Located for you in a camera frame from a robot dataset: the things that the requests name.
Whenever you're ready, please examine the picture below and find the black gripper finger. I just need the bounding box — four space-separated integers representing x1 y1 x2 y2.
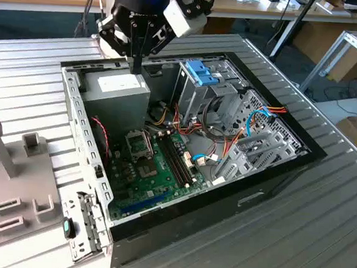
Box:
137 20 177 78
93 13 142 75

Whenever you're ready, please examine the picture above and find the black cable loop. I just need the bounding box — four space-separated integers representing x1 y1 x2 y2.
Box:
200 95 231 142

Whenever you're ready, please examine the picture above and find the metal expansion bracket cover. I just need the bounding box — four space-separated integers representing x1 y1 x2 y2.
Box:
57 190 116 264

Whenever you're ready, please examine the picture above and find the grey power supply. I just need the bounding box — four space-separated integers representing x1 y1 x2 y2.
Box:
78 69 153 142

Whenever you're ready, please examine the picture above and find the small white box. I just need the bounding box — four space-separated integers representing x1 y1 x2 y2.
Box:
260 0 302 13

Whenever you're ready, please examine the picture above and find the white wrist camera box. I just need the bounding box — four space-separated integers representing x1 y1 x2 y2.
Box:
161 0 208 40

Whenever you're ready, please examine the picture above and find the red black twisted wire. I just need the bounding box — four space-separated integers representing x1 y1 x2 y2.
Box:
87 117 113 167

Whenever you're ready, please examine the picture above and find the CPU socket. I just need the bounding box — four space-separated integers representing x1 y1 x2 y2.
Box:
123 129 154 163

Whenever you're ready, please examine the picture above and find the blue expansion slot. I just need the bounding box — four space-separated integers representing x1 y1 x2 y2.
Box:
120 187 171 219

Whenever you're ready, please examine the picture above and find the grey metal drive cage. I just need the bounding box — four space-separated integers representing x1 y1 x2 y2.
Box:
169 55 252 136

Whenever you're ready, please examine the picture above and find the metal disk bay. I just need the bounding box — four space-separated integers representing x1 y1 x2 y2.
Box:
211 124 310 193

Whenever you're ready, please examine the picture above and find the black device teal button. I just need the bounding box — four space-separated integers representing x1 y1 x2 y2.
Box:
62 216 78 240

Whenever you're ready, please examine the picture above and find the orange power wire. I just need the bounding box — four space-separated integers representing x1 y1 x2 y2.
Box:
259 104 288 125

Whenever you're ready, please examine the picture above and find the black RAM slot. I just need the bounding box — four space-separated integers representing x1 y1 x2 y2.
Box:
163 134 195 187
155 135 189 190
166 133 198 186
159 135 192 188

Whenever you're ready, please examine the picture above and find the blue drive cage handle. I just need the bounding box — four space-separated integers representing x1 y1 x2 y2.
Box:
184 59 224 87

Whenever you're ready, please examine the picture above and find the cardboard box yellow tape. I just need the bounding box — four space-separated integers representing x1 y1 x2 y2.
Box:
333 113 357 157

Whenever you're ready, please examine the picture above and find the long blue data wire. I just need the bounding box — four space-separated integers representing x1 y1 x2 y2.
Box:
245 105 275 139

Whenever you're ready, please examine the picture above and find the green motherboard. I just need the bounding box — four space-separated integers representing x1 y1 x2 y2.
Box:
103 125 216 228

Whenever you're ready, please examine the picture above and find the black PC case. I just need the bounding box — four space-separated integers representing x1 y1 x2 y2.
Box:
45 39 334 268

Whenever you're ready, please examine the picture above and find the short blue data wire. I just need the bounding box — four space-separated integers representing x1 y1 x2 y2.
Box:
192 152 219 168

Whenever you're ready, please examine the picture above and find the grey parts rack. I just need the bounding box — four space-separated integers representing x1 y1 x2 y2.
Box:
0 120 72 246

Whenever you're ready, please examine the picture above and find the orange red wire bundle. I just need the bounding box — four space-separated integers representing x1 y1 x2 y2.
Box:
142 100 251 164

